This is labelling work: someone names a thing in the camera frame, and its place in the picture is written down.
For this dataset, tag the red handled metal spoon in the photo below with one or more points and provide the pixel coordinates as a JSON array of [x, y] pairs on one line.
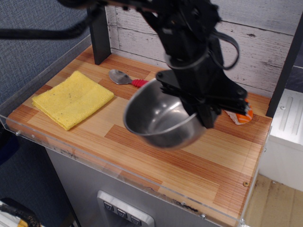
[[121, 78]]

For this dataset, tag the black left frame post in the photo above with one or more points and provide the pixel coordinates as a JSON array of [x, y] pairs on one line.
[[99, 33]]

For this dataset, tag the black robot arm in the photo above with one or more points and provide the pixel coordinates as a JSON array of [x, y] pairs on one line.
[[186, 29]]

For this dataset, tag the silver metal bowl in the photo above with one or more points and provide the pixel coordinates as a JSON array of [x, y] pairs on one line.
[[160, 119]]

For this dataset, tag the yellow folded cloth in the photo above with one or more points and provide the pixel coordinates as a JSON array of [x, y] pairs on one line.
[[73, 100]]

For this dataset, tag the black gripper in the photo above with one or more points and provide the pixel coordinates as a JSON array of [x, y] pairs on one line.
[[203, 88]]

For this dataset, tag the salmon nigiri sushi toy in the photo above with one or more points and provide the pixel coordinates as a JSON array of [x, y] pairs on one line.
[[240, 119]]

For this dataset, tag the black right frame post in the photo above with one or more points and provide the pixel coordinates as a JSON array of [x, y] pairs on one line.
[[286, 70]]

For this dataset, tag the yellow object bottom left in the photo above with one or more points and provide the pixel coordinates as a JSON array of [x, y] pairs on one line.
[[22, 223]]

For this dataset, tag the black frame post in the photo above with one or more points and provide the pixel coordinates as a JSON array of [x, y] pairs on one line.
[[286, 70], [99, 33]]

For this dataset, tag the silver toy fridge cabinet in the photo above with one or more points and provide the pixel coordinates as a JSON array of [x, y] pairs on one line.
[[82, 180]]

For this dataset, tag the grey dispenser button panel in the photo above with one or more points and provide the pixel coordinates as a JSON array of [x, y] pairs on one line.
[[124, 210]]

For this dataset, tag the white aluminium side block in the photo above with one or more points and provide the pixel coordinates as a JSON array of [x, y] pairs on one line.
[[282, 159]]

